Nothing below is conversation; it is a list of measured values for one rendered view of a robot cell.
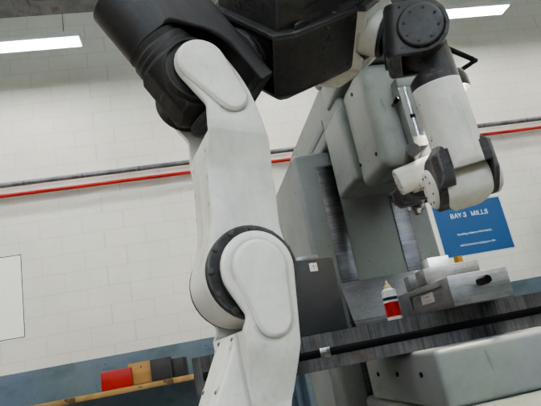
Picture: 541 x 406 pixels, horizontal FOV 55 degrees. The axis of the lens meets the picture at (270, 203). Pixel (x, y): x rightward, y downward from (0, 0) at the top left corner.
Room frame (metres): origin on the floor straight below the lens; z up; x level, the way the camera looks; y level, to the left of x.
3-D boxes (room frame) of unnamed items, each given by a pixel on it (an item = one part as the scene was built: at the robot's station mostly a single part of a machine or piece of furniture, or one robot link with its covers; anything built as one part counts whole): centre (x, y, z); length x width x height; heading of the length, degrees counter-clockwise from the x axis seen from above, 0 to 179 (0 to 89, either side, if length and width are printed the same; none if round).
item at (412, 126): (1.31, -0.42, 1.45); 0.04 x 0.04 x 0.21; 11
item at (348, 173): (1.61, -0.37, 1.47); 0.24 x 0.19 x 0.26; 101
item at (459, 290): (1.39, -0.41, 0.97); 0.35 x 0.15 x 0.11; 8
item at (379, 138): (1.42, -0.40, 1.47); 0.21 x 0.19 x 0.32; 101
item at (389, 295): (1.44, -0.27, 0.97); 0.04 x 0.04 x 0.11
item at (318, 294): (1.34, -0.01, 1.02); 0.22 x 0.12 x 0.20; 111
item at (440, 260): (1.42, -0.41, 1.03); 0.06 x 0.05 x 0.06; 98
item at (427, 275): (1.36, -0.42, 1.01); 0.15 x 0.06 x 0.04; 98
